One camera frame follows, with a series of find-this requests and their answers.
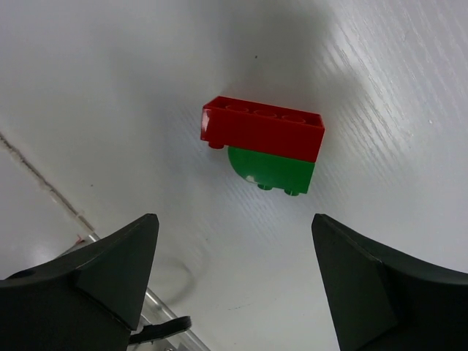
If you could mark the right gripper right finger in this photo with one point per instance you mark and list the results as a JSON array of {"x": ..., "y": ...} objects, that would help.
[{"x": 383, "y": 299}]

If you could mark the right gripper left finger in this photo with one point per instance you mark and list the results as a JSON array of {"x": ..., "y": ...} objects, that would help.
[{"x": 89, "y": 299}]

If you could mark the green rounded lego brick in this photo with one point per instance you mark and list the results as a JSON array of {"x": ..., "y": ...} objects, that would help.
[{"x": 268, "y": 171}]

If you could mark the red long lego brick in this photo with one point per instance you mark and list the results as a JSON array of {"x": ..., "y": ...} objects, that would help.
[{"x": 268, "y": 129}]

